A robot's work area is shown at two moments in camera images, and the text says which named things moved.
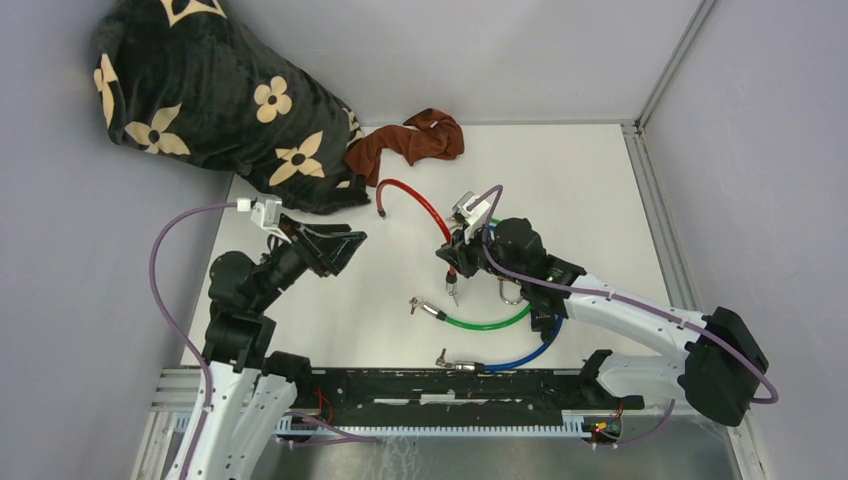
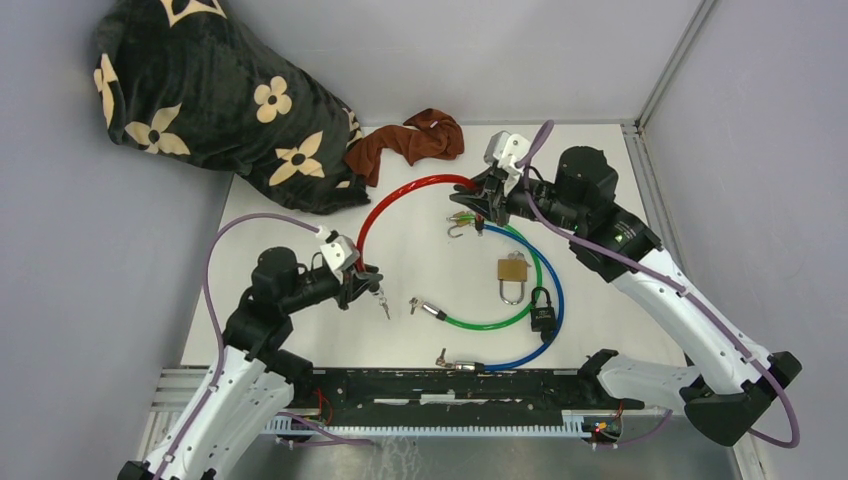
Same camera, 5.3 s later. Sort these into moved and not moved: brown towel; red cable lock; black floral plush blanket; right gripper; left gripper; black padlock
Moved: right gripper; red cable lock; left gripper
Not moved: brown towel; black padlock; black floral plush blanket
